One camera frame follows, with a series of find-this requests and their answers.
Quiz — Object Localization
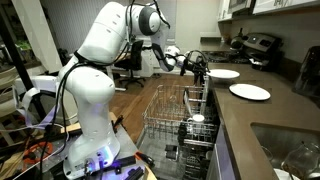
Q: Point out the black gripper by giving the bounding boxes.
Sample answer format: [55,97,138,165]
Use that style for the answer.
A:
[180,56,212,81]

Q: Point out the white dinner plate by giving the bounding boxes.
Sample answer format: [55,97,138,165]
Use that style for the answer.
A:
[206,68,241,80]
[228,83,272,102]

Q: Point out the white plate standing upright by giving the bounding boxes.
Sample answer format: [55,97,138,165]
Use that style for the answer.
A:
[182,87,193,117]

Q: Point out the white cup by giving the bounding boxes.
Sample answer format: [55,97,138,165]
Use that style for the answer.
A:
[187,114,206,127]

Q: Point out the open dishwasher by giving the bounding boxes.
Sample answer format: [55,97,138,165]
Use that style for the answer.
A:
[135,74,228,180]

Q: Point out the clear drinking glass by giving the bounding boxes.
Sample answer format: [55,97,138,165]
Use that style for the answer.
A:
[167,93,179,104]

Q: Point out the dark kettle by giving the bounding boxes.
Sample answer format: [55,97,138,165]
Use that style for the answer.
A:
[229,27,249,52]

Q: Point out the black shallow pan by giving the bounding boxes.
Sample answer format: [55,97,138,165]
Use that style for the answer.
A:
[249,57,273,72]

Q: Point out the black steel stove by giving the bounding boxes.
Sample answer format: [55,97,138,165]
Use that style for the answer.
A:
[194,32,284,88]

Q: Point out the black office chair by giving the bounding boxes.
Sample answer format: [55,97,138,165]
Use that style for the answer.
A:
[114,39,147,90]

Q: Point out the white sink cabinet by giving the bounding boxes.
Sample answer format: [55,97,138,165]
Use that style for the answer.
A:
[205,122,242,180]

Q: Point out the wooden desk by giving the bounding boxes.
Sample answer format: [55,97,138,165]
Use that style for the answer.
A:
[105,53,132,93]

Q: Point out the steel kitchen sink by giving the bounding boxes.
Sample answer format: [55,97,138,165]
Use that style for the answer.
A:
[250,121,320,180]

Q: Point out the light wooden board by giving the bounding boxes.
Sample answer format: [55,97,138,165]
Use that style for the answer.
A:
[59,111,119,134]

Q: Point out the grey metal robot table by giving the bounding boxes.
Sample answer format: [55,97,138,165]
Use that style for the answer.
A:
[64,111,158,180]

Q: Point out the orange black hand tool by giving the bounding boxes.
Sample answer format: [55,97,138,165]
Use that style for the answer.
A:
[134,150,156,169]

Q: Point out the black clamp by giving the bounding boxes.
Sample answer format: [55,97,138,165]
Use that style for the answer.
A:
[114,155,148,180]

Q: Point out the white dish in sink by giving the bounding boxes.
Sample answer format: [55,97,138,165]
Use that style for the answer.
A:
[273,167,299,180]

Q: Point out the clear glass pitcher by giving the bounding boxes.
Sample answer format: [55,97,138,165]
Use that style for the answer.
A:
[281,141,320,180]

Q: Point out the black stand pole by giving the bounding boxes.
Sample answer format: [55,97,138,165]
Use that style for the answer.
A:
[0,16,46,122]

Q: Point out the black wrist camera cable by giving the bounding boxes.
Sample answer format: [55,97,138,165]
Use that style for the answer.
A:
[184,48,211,73]

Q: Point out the dishwasher wire rack with dishes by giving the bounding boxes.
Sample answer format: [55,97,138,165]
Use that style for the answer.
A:
[142,84,220,145]

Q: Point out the white wall cabinets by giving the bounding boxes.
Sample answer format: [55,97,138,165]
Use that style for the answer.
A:
[217,0,320,23]

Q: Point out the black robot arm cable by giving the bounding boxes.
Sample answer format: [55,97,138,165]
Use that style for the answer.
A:
[38,0,172,180]

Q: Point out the white flat strap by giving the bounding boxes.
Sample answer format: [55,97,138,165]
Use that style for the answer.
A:
[12,87,62,130]

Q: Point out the orange cable coil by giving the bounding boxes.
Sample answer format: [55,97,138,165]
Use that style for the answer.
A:
[22,141,54,165]

